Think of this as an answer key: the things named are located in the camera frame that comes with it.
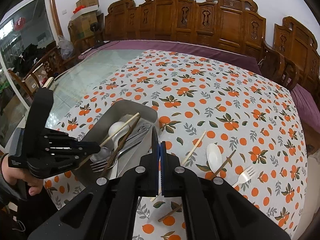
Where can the large cardboard box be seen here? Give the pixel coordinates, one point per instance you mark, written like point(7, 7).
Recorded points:
point(85, 26)

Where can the white plastic fork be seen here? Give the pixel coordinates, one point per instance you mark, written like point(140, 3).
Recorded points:
point(246, 175)

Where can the black clothes pile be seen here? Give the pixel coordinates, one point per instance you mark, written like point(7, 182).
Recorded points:
point(28, 56)

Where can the small brown cardboard box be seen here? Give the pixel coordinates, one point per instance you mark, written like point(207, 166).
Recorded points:
point(87, 1)

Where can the white flat box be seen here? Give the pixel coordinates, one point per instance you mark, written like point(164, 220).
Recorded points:
point(85, 12)

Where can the wooden door frame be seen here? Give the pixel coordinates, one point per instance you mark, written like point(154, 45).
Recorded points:
point(56, 10)

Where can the carved wooden armchair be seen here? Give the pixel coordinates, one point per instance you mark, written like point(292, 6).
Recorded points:
point(300, 42)

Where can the red paper window decoration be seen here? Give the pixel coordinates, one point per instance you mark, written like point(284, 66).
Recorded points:
point(20, 23)

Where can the metal spoon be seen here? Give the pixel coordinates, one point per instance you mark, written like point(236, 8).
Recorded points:
point(143, 128)
point(100, 152)

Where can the small black fan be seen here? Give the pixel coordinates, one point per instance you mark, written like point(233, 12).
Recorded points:
point(94, 27)

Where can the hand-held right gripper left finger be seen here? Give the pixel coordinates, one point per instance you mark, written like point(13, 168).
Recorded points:
point(150, 175)

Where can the carved wooden sofa bench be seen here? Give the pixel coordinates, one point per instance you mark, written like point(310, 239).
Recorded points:
point(225, 25)

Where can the white power strip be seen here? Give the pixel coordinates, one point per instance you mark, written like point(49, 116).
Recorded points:
point(85, 51)

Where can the person's left forearm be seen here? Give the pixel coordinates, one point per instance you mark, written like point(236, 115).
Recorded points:
point(7, 195)

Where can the long purple seat cushion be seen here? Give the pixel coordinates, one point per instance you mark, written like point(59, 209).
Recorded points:
point(175, 46)

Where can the white plastic spoon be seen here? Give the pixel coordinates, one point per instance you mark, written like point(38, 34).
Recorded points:
point(117, 130)
point(213, 155)

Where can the grey plastic bag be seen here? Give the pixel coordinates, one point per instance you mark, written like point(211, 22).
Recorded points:
point(65, 46)

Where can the person's left hand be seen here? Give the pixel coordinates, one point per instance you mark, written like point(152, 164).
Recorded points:
point(15, 173)

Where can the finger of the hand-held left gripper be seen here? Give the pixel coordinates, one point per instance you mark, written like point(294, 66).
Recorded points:
point(72, 147)
point(42, 107)

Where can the orange red plastic item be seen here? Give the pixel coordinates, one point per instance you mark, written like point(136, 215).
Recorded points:
point(78, 10)

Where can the wooden chair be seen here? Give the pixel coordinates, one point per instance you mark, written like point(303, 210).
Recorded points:
point(50, 60)

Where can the orange fruit print tablecloth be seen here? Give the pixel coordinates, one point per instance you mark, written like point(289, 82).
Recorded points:
point(200, 85)

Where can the rectangular metal tray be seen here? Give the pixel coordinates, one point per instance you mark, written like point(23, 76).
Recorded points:
point(112, 107)

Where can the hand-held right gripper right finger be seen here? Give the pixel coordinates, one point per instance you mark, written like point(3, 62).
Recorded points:
point(172, 177)

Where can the square purple seat cushion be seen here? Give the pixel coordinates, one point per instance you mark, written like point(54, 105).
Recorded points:
point(305, 105)

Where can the light wooden chopstick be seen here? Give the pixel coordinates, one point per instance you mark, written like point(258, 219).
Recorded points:
point(197, 143)
point(120, 129)

